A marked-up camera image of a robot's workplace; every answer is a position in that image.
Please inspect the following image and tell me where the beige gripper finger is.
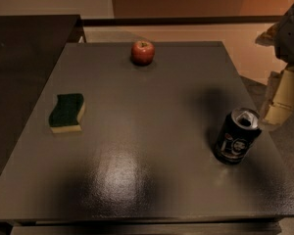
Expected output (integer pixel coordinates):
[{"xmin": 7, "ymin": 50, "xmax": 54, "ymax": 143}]
[{"xmin": 260, "ymin": 65, "xmax": 294, "ymax": 125}]

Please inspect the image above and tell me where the black pepsi can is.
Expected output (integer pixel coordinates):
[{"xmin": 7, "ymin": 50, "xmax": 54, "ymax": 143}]
[{"xmin": 214, "ymin": 108, "xmax": 262, "ymax": 165}]

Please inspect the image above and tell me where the red apple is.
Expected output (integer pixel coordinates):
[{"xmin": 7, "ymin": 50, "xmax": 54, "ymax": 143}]
[{"xmin": 131, "ymin": 40, "xmax": 155, "ymax": 66}]

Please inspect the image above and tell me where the green yellow sponge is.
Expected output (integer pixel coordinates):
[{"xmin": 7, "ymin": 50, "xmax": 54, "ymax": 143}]
[{"xmin": 48, "ymin": 93, "xmax": 85, "ymax": 134}]

